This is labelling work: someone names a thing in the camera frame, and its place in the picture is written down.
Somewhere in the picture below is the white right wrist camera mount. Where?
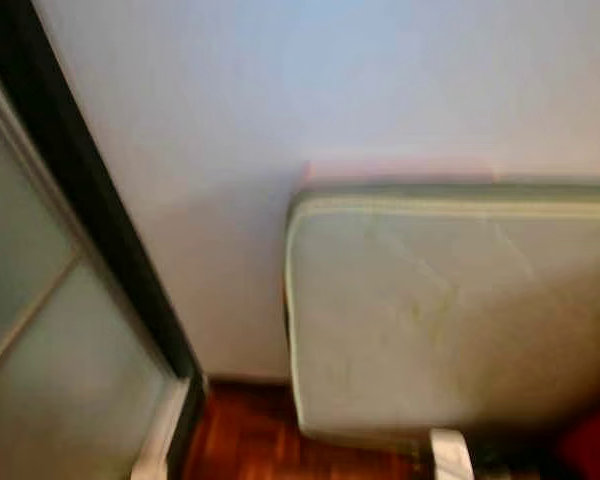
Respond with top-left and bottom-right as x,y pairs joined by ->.
430,428 -> 476,480

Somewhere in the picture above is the pale green quilted mattress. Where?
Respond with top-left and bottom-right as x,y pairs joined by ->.
283,178 -> 600,451

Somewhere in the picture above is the frosted glass door black frame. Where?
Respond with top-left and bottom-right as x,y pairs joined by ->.
0,0 -> 206,480

